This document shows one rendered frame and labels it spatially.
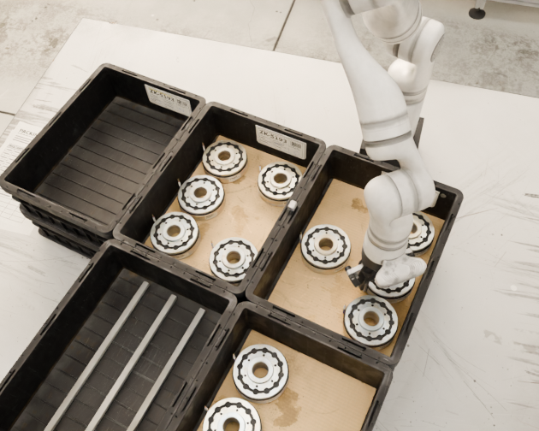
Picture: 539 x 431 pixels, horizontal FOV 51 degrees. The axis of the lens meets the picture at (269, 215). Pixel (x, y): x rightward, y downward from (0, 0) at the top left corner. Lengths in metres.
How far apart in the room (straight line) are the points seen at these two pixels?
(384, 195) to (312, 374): 0.41
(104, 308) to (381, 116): 0.69
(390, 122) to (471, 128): 0.81
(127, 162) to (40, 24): 1.94
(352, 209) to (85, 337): 0.62
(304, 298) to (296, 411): 0.22
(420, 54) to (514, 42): 1.84
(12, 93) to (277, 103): 1.62
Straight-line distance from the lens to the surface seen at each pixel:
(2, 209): 1.58
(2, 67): 3.08
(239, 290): 1.05
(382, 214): 0.85
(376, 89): 0.81
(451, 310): 1.32
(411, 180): 0.85
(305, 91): 1.64
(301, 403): 1.08
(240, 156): 1.30
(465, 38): 2.96
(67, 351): 1.20
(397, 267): 0.98
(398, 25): 0.95
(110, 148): 1.42
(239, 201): 1.26
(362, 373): 1.06
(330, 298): 1.15
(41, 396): 1.19
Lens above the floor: 1.89
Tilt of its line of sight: 59 degrees down
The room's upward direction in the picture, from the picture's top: 5 degrees counter-clockwise
